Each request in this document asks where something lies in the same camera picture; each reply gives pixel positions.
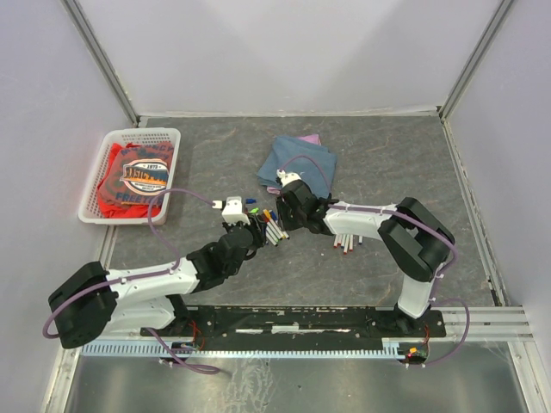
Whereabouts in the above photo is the white plastic basket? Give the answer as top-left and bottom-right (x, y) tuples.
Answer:
(78, 127), (181, 225)

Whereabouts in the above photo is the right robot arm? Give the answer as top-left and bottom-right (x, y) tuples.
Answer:
(276, 173), (458, 336)

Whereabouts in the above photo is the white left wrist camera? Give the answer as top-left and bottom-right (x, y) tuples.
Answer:
(212, 196), (251, 225)

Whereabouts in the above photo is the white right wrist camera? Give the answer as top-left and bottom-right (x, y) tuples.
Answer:
(275, 170), (301, 188)

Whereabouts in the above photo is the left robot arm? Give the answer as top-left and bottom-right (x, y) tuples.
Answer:
(43, 214), (266, 349)

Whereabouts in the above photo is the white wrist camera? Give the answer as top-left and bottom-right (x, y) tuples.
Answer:
(212, 196), (251, 225)
(275, 170), (301, 188)

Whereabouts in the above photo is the white slotted cable duct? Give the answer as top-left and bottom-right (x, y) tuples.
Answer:
(81, 333), (423, 359)

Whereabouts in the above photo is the yellow cap marker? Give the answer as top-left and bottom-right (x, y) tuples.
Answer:
(263, 209), (288, 241)

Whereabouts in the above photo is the pink folded cloth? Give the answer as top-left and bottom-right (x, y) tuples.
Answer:
(257, 134), (328, 196)

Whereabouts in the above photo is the red printed t-shirt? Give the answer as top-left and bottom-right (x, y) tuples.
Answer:
(96, 141), (174, 219)

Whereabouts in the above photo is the red cap marker left group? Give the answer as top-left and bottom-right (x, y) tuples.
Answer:
(263, 213), (284, 243)

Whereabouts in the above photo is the blue folded cloth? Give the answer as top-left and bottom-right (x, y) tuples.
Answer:
(257, 134), (337, 198)

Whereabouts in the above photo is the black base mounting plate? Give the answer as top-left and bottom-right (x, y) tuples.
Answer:
(158, 305), (446, 349)

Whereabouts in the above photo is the blue cap marker group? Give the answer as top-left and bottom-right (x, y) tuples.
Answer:
(269, 210), (289, 239)

